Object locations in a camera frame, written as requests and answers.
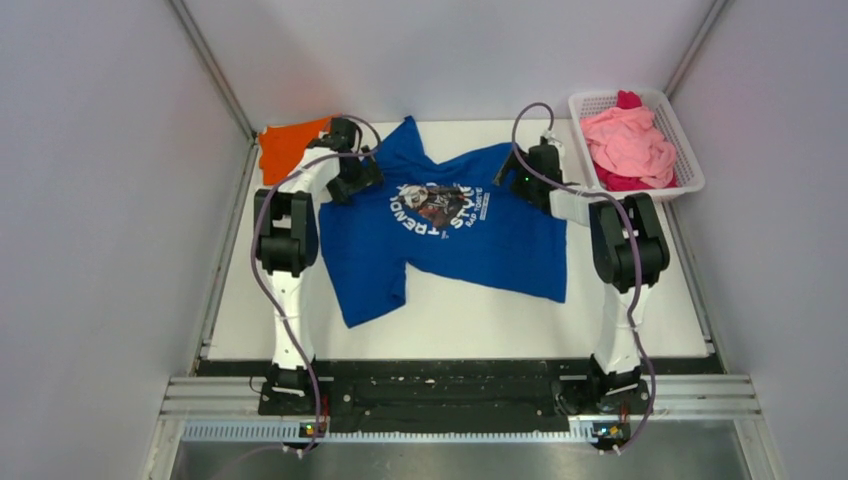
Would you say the blue printed t-shirt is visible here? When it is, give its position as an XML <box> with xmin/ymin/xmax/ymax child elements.
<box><xmin>319</xmin><ymin>116</ymin><xmax>567</xmax><ymax>328</ymax></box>

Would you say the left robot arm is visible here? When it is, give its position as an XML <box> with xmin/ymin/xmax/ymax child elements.
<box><xmin>250</xmin><ymin>114</ymin><xmax>384</xmax><ymax>414</ymax></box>

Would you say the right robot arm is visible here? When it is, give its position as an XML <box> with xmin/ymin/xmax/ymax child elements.
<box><xmin>494</xmin><ymin>140</ymin><xmax>670</xmax><ymax>412</ymax></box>

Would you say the folded orange t-shirt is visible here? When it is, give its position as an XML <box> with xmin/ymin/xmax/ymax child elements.
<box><xmin>258</xmin><ymin>116</ymin><xmax>331</xmax><ymax>186</ymax></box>

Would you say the white plastic basket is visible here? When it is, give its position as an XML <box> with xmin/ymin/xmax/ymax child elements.
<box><xmin>568</xmin><ymin>88</ymin><xmax>705</xmax><ymax>201</ymax></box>

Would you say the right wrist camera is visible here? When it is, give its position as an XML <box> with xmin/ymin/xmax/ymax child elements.
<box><xmin>540</xmin><ymin>129</ymin><xmax>563</xmax><ymax>146</ymax></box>

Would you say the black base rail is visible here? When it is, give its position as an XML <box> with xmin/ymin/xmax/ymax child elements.
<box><xmin>258</xmin><ymin>359</ymin><xmax>649</xmax><ymax>434</ymax></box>

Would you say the white cable duct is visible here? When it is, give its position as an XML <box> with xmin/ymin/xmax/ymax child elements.
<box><xmin>181</xmin><ymin>420</ymin><xmax>623</xmax><ymax>445</ymax></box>

